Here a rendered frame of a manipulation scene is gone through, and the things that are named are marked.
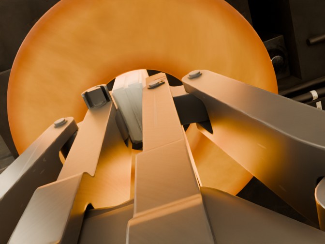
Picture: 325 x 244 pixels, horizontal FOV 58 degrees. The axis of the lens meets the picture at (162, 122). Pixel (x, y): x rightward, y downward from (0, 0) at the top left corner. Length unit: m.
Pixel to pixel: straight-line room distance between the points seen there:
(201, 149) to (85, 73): 0.08
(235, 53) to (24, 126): 0.12
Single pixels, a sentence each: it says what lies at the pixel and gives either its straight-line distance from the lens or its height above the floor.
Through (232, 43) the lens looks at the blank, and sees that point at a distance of 0.16.
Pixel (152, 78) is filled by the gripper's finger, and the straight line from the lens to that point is 0.16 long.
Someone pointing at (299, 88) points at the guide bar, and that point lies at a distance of 0.51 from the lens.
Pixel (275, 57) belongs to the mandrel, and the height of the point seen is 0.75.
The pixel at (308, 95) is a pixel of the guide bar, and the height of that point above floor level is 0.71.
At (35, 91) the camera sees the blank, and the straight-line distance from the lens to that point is 0.17.
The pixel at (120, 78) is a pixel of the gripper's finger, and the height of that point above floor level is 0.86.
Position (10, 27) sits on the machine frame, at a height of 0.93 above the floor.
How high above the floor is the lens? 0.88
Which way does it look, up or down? 20 degrees down
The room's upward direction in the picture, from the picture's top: 20 degrees counter-clockwise
